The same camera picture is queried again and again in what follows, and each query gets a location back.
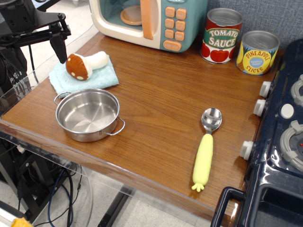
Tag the dark blue toy stove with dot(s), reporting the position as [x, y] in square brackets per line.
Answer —
[273, 192]

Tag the tomato sauce can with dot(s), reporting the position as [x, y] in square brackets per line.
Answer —
[221, 33]

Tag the spoon with yellow handle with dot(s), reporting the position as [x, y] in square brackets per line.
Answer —
[211, 121]

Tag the light blue folded cloth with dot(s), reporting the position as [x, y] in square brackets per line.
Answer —
[64, 82]

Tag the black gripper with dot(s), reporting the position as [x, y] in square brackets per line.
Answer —
[24, 24]

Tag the toy microwave teal cream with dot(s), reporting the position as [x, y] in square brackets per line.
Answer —
[169, 25]

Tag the pineapple slices can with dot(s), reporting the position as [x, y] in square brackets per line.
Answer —
[257, 52]

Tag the plush brown white mushroom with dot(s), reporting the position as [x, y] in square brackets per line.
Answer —
[81, 68]

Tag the orange plate in microwave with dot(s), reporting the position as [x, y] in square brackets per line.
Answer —
[132, 15]

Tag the stainless steel pot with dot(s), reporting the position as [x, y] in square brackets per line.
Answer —
[88, 115]

